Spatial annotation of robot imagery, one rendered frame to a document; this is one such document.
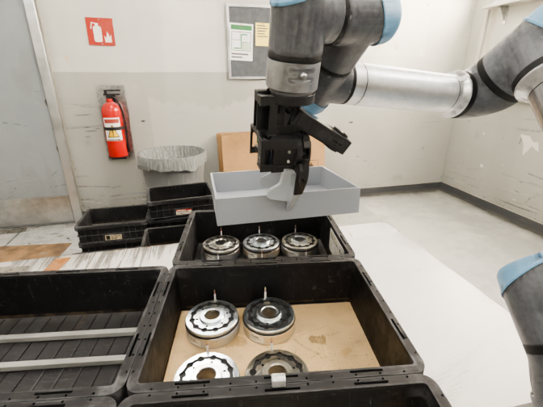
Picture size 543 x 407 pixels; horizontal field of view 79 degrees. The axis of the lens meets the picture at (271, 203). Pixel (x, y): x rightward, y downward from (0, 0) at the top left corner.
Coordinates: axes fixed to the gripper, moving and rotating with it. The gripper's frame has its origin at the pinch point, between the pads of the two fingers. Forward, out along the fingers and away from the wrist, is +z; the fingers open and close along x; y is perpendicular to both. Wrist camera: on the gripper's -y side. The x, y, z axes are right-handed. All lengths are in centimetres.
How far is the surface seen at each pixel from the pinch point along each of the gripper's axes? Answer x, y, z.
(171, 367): 12.8, 23.7, 23.0
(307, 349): 15.6, -0.2, 22.4
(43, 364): 7, 45, 24
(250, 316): 7.1, 8.6, 21.4
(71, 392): 20.3, 34.8, 10.9
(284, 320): 9.8, 2.6, 20.7
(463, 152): -209, -284, 110
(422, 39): -261, -231, 8
